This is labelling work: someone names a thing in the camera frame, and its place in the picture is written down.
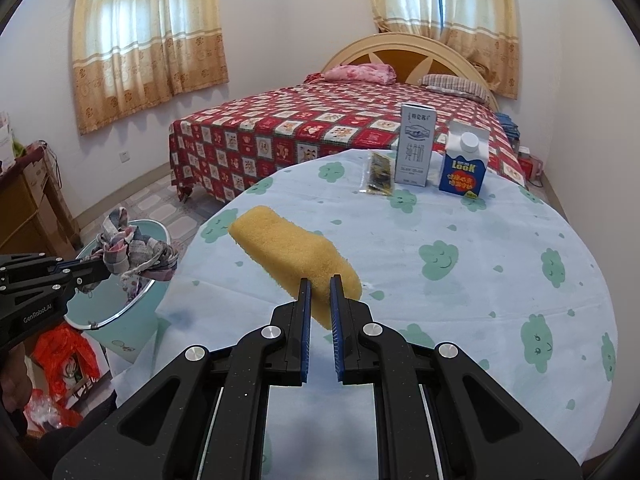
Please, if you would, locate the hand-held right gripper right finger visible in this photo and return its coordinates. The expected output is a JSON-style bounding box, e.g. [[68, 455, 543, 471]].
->
[[330, 273, 584, 480]]

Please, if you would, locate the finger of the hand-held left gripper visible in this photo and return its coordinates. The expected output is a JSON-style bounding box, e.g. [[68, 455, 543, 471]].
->
[[49, 258, 112, 277], [54, 273, 109, 294]]

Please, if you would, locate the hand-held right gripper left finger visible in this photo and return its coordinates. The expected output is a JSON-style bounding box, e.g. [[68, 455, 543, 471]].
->
[[52, 278, 314, 480]]

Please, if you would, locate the patterned cloth rag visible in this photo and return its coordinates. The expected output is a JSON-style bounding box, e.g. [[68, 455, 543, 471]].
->
[[95, 207, 180, 302]]

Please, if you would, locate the teal plastic bin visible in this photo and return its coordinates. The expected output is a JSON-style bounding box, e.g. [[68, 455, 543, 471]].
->
[[65, 218, 174, 364]]

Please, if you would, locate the yellow sponge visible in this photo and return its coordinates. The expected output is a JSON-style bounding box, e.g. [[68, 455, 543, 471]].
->
[[228, 205, 362, 331]]

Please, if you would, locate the person's left hand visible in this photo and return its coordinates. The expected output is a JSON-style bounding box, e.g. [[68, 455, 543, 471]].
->
[[0, 344, 34, 412]]

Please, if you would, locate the large red plastic bag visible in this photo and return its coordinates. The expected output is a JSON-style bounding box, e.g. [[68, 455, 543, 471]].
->
[[32, 324, 102, 404]]

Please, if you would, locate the wooden cabinet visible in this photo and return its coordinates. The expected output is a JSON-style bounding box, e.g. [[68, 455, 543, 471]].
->
[[0, 155, 82, 262]]

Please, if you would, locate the table with light blue cloth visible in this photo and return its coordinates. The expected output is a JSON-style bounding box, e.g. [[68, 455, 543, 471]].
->
[[107, 149, 619, 467]]

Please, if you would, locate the dark snack packet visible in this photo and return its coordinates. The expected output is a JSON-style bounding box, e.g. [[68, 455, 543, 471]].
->
[[361, 150, 396, 195]]

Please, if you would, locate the tall white milk carton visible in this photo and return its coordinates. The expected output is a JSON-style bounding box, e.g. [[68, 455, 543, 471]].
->
[[395, 102, 437, 187]]

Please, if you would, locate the blue gable-top carton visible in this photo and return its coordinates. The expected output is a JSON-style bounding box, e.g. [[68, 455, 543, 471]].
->
[[439, 120, 490, 199]]

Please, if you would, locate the bed with red patterned cover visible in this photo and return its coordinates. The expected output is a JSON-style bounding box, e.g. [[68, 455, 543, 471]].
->
[[168, 81, 529, 204]]

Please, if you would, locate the wide beige patterned curtain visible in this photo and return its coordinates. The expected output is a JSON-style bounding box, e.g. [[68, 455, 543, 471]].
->
[[71, 0, 231, 136]]

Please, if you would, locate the pink pillow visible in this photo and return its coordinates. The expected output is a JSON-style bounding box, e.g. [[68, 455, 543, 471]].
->
[[306, 63, 398, 85]]

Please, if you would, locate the stack of blue cloths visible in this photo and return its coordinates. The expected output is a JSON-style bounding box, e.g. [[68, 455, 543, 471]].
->
[[497, 112, 522, 141]]

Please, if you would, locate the striped pillow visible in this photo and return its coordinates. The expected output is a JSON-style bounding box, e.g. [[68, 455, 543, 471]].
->
[[417, 74, 494, 106]]

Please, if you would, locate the cream wooden headboard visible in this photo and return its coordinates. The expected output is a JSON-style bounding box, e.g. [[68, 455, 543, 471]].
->
[[320, 32, 501, 111]]

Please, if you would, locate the narrow beige patterned curtain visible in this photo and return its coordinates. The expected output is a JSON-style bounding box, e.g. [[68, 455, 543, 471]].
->
[[364, 0, 521, 100]]

